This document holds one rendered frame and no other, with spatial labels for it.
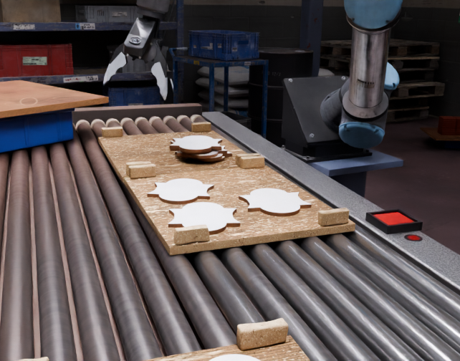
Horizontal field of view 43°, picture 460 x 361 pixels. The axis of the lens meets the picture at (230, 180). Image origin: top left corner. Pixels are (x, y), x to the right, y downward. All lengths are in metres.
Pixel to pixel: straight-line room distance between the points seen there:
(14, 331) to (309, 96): 1.24
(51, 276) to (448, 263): 0.63
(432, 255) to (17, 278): 0.67
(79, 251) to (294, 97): 0.97
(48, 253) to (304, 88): 1.05
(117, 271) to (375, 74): 0.80
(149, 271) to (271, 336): 0.29
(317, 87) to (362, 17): 0.58
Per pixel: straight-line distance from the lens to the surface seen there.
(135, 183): 1.30
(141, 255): 0.99
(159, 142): 1.66
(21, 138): 1.70
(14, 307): 0.87
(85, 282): 0.91
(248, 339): 0.70
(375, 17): 1.30
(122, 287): 0.89
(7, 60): 5.43
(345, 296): 0.88
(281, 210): 1.12
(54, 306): 0.86
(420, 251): 1.07
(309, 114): 1.78
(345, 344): 0.77
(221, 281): 0.90
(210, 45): 4.81
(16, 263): 1.00
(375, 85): 1.48
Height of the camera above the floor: 1.33
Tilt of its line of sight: 17 degrees down
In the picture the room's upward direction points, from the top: 1 degrees clockwise
